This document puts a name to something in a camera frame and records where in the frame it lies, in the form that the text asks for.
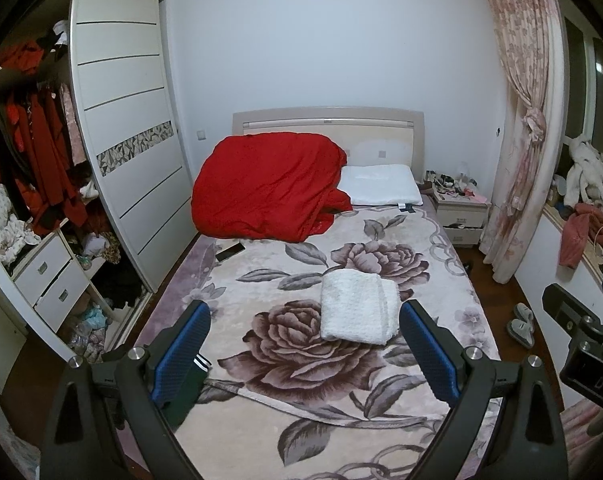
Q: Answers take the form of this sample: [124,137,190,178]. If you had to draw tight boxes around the floral plush blanket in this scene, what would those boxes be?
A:
[132,205,502,480]

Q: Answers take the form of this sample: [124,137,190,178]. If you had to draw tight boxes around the white wardrobe sliding door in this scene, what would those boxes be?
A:
[69,0,195,293]

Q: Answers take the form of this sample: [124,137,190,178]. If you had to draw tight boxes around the hanging red clothes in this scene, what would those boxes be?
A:
[0,35,90,236]

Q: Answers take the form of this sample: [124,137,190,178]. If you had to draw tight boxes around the folded floral bedding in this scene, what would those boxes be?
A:
[0,183,41,267]

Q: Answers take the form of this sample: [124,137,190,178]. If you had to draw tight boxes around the white knit jacket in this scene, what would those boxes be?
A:
[320,270,401,346]

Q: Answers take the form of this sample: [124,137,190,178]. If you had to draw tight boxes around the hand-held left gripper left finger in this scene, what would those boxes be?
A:
[39,300,211,480]

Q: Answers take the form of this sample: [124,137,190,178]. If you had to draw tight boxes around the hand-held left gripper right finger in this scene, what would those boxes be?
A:
[399,300,568,480]

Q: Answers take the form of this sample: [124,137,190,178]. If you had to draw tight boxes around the red garment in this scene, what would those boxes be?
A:
[559,202,603,268]

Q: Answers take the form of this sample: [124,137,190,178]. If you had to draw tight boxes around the black phone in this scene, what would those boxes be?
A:
[216,241,246,263]

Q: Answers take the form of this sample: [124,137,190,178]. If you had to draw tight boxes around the beige bed headboard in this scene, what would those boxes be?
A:
[232,106,426,181]

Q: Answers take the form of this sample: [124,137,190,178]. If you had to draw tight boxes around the white nightstand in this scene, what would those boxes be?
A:
[431,187,492,247]

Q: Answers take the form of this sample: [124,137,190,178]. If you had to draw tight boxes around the pile of small toiletries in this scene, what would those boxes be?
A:
[424,162,485,198]

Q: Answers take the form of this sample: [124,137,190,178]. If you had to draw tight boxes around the white plush garment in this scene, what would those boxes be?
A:
[564,135,603,211]

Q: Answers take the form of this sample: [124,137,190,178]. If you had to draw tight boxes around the green garment with white stripes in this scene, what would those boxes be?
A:
[159,352,211,431]

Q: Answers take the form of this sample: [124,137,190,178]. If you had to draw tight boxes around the red quilt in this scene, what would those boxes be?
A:
[192,131,353,242]

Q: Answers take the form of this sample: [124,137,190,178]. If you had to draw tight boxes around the loose pink floral curtain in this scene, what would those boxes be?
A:
[561,402,597,466]

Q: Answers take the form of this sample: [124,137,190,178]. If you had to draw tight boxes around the tied pink floral curtain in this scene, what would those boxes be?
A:
[476,0,569,283]

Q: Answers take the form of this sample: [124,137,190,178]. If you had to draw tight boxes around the pile of pale clothes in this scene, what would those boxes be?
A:
[66,305,115,363]

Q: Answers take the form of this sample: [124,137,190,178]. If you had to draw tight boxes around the white wardrobe drawers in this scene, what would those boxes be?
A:
[12,232,90,333]

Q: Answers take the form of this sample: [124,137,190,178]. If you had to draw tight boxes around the white pillow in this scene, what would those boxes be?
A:
[339,164,424,208]

